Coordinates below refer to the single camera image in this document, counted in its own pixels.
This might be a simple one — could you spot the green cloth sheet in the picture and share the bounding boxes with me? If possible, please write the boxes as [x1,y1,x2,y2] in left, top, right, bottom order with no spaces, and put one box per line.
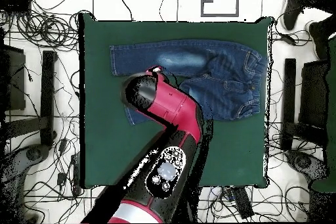
[310,38,336,194]

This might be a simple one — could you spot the black power adapter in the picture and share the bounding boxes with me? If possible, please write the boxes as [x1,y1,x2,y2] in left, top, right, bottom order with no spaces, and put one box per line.
[56,172,67,186]
[278,32,298,45]

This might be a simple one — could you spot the coil of black cables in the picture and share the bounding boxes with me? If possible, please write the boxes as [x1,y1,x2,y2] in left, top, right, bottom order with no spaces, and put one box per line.
[15,10,80,52]

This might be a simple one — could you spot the black power strip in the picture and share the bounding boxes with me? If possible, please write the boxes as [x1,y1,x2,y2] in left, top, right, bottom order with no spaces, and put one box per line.
[70,152,81,196]

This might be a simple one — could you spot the grey square frame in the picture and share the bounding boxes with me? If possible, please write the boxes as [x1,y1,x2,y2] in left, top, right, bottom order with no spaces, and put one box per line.
[200,0,240,18]

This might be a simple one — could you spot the blue denim jeans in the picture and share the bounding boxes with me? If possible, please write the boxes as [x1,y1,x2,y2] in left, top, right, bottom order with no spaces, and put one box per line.
[109,39,268,126]

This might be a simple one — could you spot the black stand foot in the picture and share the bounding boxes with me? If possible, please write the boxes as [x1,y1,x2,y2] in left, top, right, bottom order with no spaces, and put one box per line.
[3,50,58,147]
[280,58,329,152]

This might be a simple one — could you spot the dark box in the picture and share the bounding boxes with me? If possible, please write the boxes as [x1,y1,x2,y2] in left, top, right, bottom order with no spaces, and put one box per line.
[298,59,329,130]
[0,44,27,112]

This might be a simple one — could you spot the person's foot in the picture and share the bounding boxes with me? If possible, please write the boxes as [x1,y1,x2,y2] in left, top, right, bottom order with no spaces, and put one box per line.
[282,0,336,31]
[308,14,336,60]

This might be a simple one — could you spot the grey office chair base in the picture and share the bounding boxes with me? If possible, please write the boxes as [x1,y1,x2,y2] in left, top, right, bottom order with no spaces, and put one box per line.
[0,143,51,224]
[285,149,330,184]

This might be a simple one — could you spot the dark green table cloth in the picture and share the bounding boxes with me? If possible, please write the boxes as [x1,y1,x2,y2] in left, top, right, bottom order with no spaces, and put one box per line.
[78,13,274,189]

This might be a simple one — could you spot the black rectangular box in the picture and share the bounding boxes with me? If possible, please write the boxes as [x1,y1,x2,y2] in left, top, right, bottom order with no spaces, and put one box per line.
[230,186,255,219]

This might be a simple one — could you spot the flat black box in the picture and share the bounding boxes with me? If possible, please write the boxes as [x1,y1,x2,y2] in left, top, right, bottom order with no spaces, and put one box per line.
[0,0,32,14]

